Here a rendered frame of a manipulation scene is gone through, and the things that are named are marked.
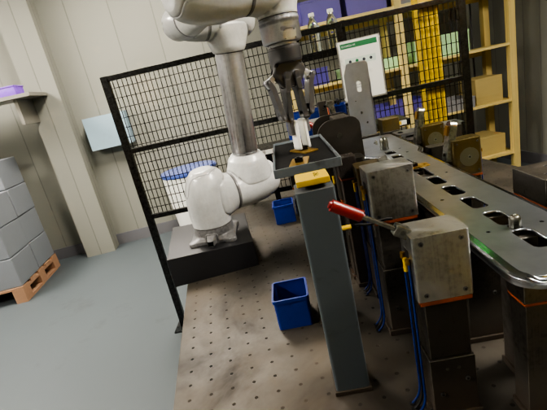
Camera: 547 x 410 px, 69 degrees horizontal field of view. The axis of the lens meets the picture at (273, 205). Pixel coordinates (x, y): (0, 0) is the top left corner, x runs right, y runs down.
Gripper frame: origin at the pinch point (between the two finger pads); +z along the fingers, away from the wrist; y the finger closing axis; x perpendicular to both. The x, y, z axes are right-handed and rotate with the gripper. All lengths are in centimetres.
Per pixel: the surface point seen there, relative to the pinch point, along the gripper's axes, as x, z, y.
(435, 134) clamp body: 32, 20, 75
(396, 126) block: 64, 19, 83
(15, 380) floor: 171, 121, -129
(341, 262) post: -27.7, 20.6, -11.0
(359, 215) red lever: -35.8, 9.4, -11.0
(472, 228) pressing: -36.1, 20.1, 12.7
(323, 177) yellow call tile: -27.0, 4.3, -11.1
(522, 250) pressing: -48, 20, 10
